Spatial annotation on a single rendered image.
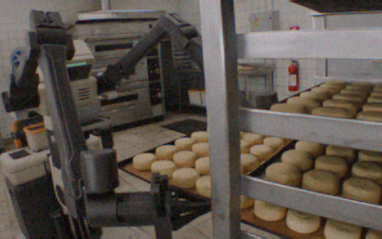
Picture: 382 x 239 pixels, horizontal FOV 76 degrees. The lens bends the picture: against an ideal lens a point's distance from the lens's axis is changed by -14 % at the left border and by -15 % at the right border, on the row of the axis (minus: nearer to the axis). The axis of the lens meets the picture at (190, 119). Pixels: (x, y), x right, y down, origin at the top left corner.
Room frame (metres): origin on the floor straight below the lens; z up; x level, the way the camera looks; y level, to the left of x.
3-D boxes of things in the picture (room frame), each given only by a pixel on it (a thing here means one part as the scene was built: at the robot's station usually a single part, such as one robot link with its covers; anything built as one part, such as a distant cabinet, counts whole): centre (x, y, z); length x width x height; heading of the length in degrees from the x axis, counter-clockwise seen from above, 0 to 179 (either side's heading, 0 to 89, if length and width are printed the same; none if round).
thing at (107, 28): (5.02, 1.28, 1.00); 1.56 x 1.20 x 2.01; 127
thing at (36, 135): (1.36, 0.77, 0.87); 0.23 x 0.15 x 0.11; 138
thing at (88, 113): (1.09, 0.47, 0.93); 0.28 x 0.16 x 0.22; 138
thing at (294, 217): (0.33, -0.15, 0.99); 0.05 x 0.05 x 0.02
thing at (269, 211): (0.37, -0.11, 0.99); 0.05 x 0.05 x 0.02
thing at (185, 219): (0.40, 0.02, 1.00); 0.09 x 0.07 x 0.07; 93
